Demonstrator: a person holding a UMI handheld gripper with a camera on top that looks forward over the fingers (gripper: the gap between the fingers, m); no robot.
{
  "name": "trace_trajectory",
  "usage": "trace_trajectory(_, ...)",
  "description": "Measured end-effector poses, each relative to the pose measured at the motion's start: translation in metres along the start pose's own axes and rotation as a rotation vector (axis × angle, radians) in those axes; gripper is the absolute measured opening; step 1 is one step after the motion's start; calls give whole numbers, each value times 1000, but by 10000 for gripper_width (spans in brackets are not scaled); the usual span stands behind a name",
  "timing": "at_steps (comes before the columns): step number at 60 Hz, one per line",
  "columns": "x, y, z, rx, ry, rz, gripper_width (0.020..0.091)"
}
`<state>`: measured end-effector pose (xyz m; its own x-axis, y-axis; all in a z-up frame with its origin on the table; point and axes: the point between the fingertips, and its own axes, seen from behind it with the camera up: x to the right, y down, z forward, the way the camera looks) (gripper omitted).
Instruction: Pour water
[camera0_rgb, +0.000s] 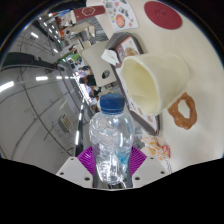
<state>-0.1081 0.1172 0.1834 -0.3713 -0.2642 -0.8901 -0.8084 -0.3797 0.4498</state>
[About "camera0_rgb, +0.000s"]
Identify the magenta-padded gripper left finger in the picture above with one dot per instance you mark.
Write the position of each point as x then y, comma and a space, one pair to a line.
75, 170

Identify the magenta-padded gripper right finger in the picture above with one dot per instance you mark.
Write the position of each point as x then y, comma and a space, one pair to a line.
146, 170

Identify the clear blue-capped water bottle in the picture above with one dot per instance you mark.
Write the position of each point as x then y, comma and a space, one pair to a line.
111, 140

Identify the ceiling air conditioner unit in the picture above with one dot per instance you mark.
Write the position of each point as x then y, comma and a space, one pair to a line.
65, 123

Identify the person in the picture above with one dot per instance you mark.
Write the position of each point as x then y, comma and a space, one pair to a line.
88, 78

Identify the ceiling lights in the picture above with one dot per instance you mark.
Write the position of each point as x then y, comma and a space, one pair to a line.
41, 78

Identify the crumpled white napkin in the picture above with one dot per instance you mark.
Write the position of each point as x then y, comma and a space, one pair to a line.
110, 57

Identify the dark brown food tray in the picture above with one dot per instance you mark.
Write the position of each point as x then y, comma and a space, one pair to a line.
115, 41

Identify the white sticker sheet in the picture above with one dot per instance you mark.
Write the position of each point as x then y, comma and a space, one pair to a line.
121, 16

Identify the flat round red coaster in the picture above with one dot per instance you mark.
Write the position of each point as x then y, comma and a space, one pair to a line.
163, 15

